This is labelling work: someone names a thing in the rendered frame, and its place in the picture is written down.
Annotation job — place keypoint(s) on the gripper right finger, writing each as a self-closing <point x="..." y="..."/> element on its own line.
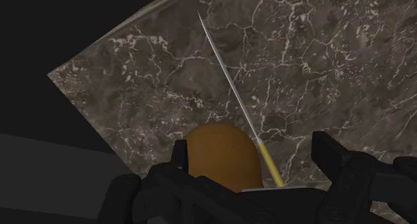
<point x="355" y="181"/>

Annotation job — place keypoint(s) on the brown rounded object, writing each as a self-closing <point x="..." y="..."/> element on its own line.
<point x="224" y="156"/>

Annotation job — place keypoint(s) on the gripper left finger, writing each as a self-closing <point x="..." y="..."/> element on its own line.
<point x="163" y="190"/>

